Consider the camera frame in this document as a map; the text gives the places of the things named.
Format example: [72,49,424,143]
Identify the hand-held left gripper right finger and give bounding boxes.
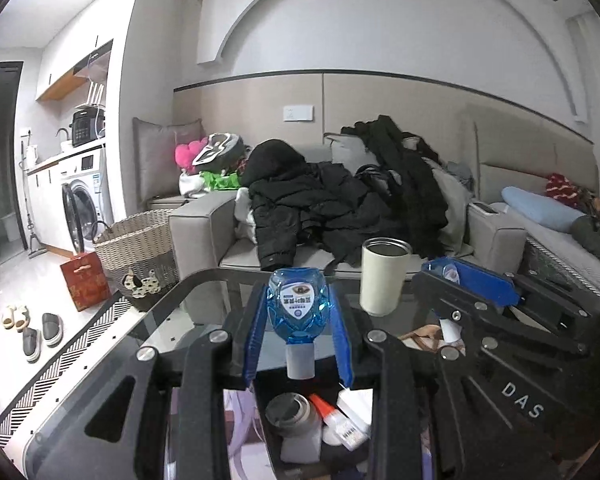
[325,300,462,480]

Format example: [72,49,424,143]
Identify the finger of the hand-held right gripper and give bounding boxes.
[421,256,600,322]
[411,274,587,357]

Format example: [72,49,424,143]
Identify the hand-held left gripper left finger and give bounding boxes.
[97,284,277,480]

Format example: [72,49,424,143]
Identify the small white item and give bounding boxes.
[337,387,376,427]

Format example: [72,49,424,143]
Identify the blue clear bottle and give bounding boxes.
[265,267,335,380]

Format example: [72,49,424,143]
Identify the white glue tube orange cap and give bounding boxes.
[308,393,372,452]

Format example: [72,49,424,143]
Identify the black storage box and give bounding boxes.
[252,374,382,480]

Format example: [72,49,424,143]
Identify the cream tumbler cup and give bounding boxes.
[358,237,414,317]

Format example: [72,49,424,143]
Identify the light grey cushion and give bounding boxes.
[430,157,474,257]

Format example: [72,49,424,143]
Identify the blue pillow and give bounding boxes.
[501,186,586,234]

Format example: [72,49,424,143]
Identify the dark green cloth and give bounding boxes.
[569,212,600,269]

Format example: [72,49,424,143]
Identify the grey sofa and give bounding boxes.
[147,144,529,312]

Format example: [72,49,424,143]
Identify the red patterned cloth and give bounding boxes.
[545,173,589,209]

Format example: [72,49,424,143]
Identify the pile of black clothes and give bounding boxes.
[340,114,449,259]

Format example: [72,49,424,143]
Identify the bed with beige headboard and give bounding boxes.
[462,104,600,302]

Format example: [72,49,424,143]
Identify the black puffer jacket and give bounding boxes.
[239,138,407,272]

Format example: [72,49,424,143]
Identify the wicker laundry basket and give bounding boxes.
[93,208,181,312]

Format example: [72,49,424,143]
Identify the green printed bag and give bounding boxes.
[199,169,244,192]

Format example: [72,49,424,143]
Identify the white plastic bag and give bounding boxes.
[178,169,211,199]

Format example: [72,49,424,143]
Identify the red gift bag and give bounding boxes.
[59,251,112,313]

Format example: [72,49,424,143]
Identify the black and white bag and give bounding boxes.
[192,132,245,174]

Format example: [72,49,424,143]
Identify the black and white rug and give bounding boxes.
[0,284,192,449]

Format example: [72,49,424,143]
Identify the pink plush toy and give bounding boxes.
[174,137,209,171]

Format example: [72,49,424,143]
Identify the grey pillow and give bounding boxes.
[132,117,205,201]

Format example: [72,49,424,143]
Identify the white washing machine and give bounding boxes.
[54,142,114,254]

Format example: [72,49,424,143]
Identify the small white bin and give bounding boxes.
[0,212,20,244]

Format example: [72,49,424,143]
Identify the black countertop oven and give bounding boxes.
[71,104,106,147]

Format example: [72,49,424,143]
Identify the dark door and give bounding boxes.
[0,61,25,274]

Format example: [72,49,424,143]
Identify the brown strap sandal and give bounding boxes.
[399,323,444,352]

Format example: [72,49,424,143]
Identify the white wall switch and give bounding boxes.
[281,104,316,123]

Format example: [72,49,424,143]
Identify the white wall cabinet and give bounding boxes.
[34,38,115,104]

